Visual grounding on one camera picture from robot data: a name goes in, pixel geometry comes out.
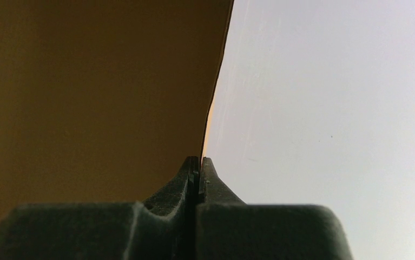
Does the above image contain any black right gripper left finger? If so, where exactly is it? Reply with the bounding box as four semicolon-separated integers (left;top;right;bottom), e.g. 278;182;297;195
0;157;199;259

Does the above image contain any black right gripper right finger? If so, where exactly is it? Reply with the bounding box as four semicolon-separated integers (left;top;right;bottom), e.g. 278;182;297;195
195;158;353;260

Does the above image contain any brown cardboard box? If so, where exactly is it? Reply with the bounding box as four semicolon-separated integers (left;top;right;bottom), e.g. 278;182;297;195
0;1;233;221

